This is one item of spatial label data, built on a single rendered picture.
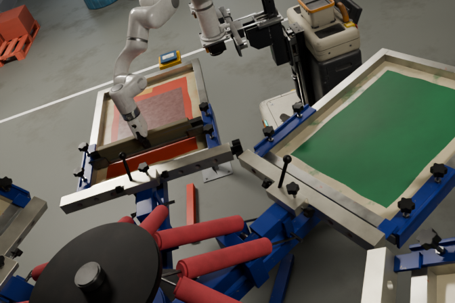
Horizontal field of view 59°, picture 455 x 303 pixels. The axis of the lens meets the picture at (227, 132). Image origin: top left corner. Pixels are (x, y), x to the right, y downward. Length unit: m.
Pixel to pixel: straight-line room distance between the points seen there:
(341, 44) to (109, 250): 1.67
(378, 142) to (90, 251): 1.02
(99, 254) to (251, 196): 1.80
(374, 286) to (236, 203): 1.82
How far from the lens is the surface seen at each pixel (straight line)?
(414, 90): 1.76
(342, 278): 2.31
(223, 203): 2.74
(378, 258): 1.02
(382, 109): 1.67
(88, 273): 0.97
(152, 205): 1.45
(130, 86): 1.61
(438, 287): 1.02
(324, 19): 2.37
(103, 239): 1.05
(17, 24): 6.84
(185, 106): 1.96
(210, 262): 1.05
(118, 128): 2.04
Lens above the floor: 2.04
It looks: 39 degrees down
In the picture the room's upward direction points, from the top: 21 degrees counter-clockwise
